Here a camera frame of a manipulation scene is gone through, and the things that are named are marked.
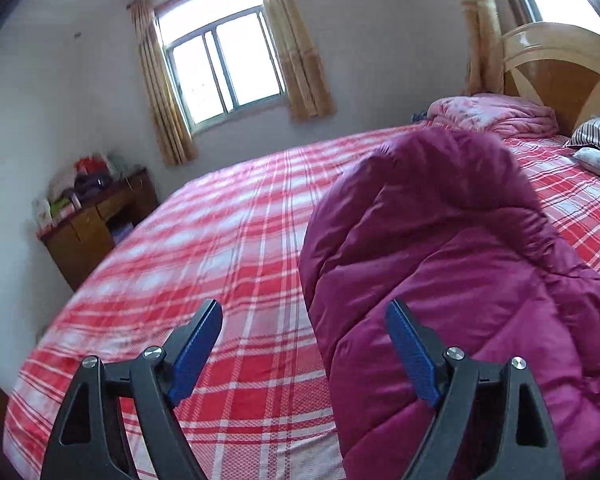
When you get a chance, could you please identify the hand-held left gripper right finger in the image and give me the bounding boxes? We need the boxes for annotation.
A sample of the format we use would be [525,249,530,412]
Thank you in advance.
[384,299,566,480]

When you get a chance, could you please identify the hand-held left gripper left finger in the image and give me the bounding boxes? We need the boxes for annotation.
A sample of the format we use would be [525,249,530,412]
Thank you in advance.
[40,299,224,480]

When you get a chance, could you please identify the magenta puffer jacket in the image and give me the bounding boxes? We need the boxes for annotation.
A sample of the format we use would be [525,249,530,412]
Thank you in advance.
[298,125,600,480]

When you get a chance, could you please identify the purple folded clothes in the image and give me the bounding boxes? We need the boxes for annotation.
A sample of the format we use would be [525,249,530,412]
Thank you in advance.
[71,172,112,197]

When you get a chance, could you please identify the red plaid bed sheet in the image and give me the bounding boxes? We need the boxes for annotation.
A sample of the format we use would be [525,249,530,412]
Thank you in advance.
[2,125,600,480]

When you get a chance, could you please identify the wooden desk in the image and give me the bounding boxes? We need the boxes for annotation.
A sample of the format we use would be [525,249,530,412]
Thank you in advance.
[36,167,160,293]

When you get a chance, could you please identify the white paper bag red print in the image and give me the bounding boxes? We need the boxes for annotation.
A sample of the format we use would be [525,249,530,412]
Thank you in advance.
[32,197,54,232]

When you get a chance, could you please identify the red gift bag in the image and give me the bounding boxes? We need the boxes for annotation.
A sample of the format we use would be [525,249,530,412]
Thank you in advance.
[75,155,112,174]

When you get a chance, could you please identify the pink floral quilt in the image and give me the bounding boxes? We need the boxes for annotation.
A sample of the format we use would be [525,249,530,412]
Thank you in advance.
[426,94,561,137]

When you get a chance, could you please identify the short yellow curtain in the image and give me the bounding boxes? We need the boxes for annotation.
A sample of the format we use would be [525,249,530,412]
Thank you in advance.
[251,0,338,122]
[129,0,199,167]

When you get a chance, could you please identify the sliding glass window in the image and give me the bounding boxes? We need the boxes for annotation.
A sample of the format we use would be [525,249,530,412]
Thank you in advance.
[152,0,287,133]

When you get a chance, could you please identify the wooden bed headboard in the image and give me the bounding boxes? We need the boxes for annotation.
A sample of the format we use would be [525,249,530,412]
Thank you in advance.
[501,22,600,133]

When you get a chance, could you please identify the long yellow curtain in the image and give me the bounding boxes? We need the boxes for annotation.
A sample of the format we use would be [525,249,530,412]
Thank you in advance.
[457,0,507,97]

